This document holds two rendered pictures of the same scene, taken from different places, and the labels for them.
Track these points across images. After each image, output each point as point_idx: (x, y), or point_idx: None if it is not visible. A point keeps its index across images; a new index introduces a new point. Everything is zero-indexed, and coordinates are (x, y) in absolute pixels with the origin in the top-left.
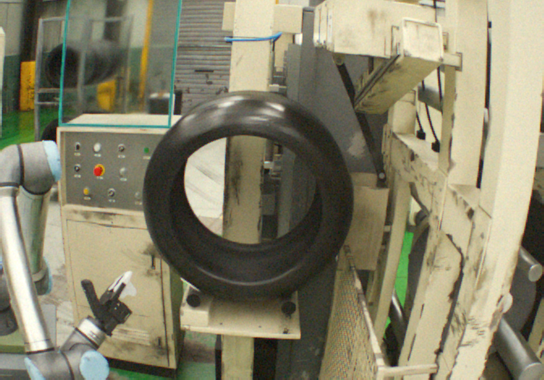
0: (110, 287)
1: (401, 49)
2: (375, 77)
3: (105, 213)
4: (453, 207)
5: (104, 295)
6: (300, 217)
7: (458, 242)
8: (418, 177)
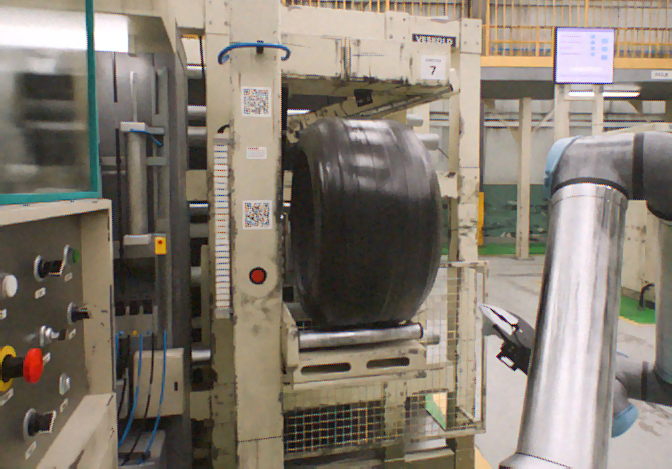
0: (507, 331)
1: (455, 88)
2: (388, 107)
3: None
4: None
5: (523, 337)
6: (181, 290)
7: (441, 194)
8: None
